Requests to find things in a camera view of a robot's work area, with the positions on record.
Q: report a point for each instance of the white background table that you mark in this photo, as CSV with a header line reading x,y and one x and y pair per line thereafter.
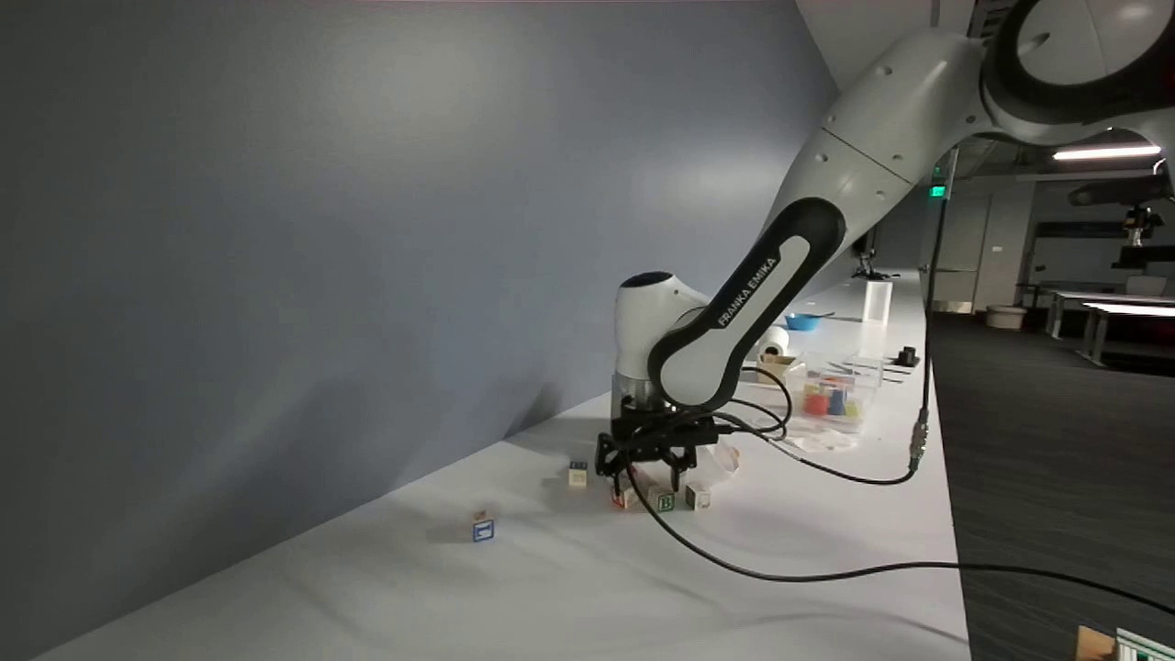
x,y
1125,307

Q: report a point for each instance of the pale wooden letter block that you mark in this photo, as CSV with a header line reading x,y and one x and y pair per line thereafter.
x,y
699,498
577,475

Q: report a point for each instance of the ceiling strip light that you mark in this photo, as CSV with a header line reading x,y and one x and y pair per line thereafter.
x,y
1108,152

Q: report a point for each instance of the clear container with coloured pieces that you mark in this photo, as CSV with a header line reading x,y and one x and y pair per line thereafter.
x,y
838,399

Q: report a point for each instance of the red letter J wooden block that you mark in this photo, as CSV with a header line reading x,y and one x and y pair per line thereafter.
x,y
631,502

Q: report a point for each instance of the small blue block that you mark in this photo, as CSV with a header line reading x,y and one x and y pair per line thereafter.
x,y
481,525

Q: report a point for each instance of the white bin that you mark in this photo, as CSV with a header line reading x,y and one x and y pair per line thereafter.
x,y
1008,317

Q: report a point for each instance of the green letter B wooden block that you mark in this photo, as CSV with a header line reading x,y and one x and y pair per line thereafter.
x,y
658,498

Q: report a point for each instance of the white green box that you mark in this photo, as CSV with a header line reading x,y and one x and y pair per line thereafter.
x,y
1144,648

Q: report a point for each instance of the clear plastic sheet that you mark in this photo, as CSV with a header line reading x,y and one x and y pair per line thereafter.
x,y
814,436

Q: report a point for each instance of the blue bowl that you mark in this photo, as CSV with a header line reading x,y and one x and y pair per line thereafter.
x,y
806,321

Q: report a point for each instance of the clear tall plastic cup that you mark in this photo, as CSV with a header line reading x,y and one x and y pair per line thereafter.
x,y
874,301

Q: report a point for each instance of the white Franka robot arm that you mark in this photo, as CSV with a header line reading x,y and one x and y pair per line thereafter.
x,y
758,282

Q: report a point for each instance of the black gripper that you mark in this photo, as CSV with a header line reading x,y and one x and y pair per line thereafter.
x,y
656,436

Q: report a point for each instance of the small black object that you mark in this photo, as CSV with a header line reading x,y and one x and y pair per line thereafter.
x,y
906,358

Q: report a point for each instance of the green indicator light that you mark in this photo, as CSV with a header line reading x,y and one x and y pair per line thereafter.
x,y
937,191

